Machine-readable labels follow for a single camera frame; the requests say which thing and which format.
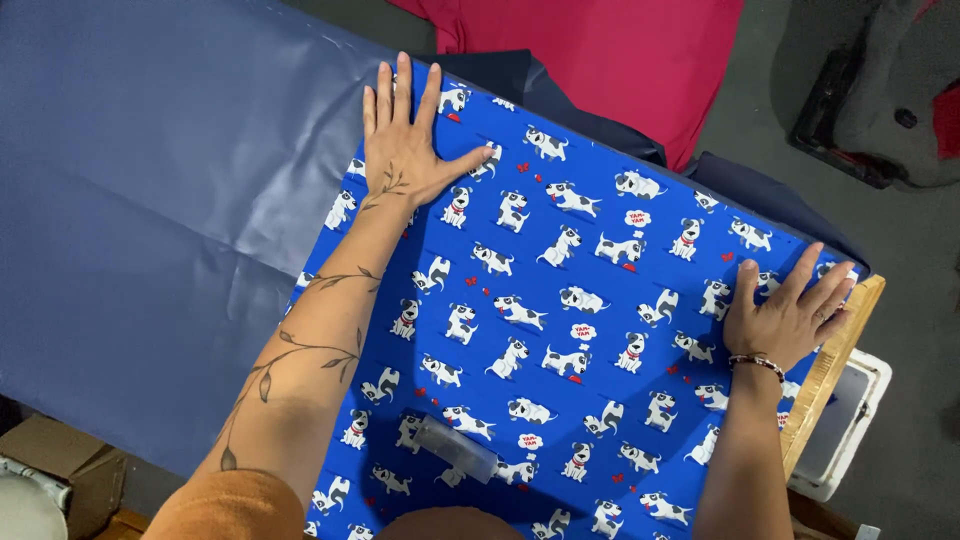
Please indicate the white plastic container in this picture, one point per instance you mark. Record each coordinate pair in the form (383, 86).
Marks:
(844, 427)

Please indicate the orange shirt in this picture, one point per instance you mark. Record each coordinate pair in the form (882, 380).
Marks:
(225, 510)

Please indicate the red cloth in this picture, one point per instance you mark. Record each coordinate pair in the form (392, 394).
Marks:
(600, 52)

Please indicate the grey-blue vinyl sheet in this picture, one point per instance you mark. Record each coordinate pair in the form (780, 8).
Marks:
(150, 210)

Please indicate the person's left hand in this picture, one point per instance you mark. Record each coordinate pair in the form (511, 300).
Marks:
(401, 161)

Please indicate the clear plastic tool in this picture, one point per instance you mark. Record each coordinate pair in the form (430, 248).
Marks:
(454, 448)

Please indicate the blue dog print fabric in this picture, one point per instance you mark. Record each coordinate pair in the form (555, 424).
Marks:
(555, 337)

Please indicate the white round object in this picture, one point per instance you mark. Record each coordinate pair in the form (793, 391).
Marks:
(26, 510)

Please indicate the grey and black machine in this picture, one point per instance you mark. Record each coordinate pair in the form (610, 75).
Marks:
(877, 97)

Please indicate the brown cardboard box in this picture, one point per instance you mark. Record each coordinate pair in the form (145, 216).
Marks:
(64, 457)

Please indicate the wooden table edge frame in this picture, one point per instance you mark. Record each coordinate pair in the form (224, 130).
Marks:
(829, 367)

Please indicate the person's right hand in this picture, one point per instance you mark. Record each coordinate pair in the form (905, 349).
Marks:
(784, 326)

